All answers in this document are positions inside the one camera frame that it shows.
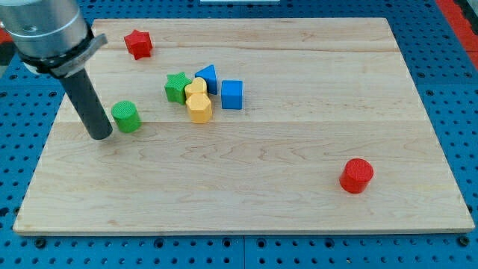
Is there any yellow hexagon block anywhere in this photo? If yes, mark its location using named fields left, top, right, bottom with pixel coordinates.
left=186, top=93, right=212, bottom=123

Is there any blue cube block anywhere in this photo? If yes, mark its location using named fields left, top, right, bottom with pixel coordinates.
left=221, top=80, right=243, bottom=110

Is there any red cylinder block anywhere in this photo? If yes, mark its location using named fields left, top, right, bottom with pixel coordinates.
left=339, top=158, right=374, bottom=194

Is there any light wooden board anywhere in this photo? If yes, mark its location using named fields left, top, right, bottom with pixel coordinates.
left=13, top=17, right=475, bottom=236

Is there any grey clamp flange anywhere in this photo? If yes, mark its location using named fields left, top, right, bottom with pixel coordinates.
left=18, top=23, right=108, bottom=78

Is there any green star block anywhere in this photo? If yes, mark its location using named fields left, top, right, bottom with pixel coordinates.
left=164, top=72, right=192, bottom=105

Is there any red star block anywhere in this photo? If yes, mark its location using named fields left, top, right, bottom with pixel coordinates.
left=123, top=29, right=152, bottom=60

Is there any yellow heart block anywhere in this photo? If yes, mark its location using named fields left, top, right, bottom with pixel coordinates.
left=184, top=77, right=207, bottom=99

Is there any green cylinder block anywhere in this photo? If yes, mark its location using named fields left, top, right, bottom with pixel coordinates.
left=111, top=100, right=142, bottom=133

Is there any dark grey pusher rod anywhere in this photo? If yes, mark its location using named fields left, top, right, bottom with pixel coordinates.
left=60, top=69, right=113, bottom=140

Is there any blue triangle block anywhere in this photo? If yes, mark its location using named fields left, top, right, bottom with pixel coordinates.
left=195, top=64, right=218, bottom=95

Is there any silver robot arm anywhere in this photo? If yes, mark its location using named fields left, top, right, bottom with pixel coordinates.
left=1, top=0, right=112, bottom=140

